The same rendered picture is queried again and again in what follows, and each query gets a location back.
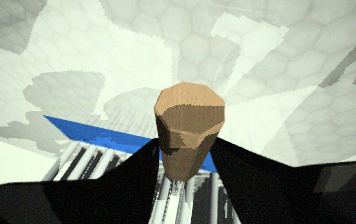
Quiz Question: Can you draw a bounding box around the blue flat strip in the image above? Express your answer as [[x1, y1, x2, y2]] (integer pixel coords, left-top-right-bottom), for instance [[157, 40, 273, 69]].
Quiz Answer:
[[43, 115, 218, 174]]

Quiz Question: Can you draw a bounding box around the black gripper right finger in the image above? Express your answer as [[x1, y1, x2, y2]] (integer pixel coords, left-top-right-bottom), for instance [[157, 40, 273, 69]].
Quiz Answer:
[[210, 137, 356, 224]]

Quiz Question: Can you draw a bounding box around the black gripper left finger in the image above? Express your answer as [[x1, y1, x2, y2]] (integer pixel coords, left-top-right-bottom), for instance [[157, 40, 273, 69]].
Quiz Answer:
[[0, 138, 160, 224]]

